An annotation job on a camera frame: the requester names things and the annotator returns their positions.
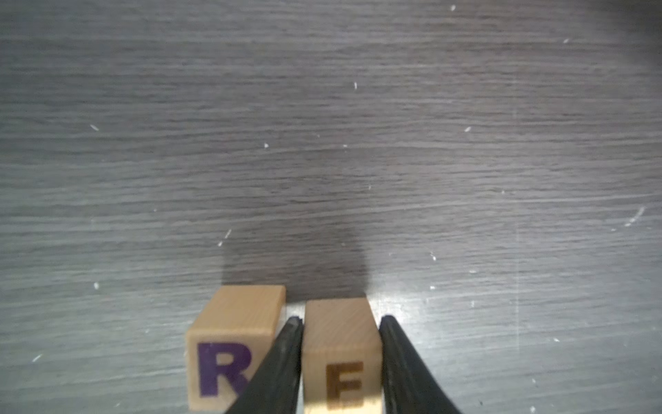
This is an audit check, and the wooden block letter R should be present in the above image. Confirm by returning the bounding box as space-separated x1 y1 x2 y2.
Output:
185 285 286 412

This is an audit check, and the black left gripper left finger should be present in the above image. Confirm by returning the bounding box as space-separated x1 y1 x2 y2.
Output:
226 317 304 414

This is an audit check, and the wooden block letter E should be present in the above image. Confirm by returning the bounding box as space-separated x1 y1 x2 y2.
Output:
302 298 383 414

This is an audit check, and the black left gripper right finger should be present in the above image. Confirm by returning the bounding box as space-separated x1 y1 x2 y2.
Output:
379 315 460 414

